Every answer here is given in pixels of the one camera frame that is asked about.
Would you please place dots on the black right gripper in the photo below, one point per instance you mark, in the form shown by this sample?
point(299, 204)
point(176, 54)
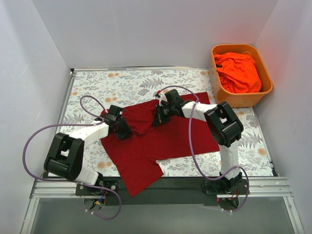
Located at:
point(159, 117)

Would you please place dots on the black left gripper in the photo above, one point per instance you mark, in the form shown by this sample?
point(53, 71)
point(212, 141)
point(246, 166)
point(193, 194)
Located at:
point(124, 129)

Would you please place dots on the dark red t-shirt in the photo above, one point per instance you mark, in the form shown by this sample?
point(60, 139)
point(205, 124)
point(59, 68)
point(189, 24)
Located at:
point(136, 157)

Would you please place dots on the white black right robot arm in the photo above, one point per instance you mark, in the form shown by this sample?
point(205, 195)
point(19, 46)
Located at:
point(225, 127)

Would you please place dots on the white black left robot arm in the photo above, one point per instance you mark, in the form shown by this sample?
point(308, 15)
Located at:
point(65, 156)

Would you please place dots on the floral patterned table mat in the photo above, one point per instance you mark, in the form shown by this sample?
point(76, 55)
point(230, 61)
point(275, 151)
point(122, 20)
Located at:
point(128, 87)

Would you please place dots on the orange plastic basket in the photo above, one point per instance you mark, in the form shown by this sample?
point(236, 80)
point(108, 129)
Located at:
point(237, 100)

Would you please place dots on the bright orange t-shirt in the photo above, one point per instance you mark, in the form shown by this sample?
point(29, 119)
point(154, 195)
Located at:
point(237, 73)

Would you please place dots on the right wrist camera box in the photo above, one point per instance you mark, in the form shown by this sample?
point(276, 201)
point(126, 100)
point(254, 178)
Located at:
point(171, 97)

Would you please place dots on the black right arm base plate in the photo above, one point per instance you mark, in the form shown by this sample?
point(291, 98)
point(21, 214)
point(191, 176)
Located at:
point(219, 187)

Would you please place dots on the aluminium front frame rail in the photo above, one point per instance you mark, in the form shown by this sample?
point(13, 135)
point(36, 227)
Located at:
point(259, 187)

